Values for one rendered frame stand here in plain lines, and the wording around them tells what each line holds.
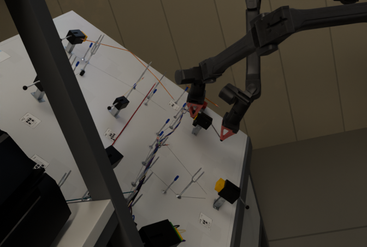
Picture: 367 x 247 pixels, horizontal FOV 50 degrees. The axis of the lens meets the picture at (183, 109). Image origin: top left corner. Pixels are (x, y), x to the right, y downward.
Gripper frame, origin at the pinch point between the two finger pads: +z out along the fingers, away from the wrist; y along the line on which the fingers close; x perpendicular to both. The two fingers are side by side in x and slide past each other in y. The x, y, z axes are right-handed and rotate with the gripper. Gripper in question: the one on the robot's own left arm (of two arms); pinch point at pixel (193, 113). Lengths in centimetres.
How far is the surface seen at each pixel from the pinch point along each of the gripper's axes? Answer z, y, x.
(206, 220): 14.2, 44.0, 12.7
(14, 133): -13, 56, -45
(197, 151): 10.2, 11.1, 5.0
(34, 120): -13, 47, -44
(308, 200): 92, -80, 83
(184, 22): 10, -163, -28
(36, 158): -9, 60, -37
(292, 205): 96, -77, 73
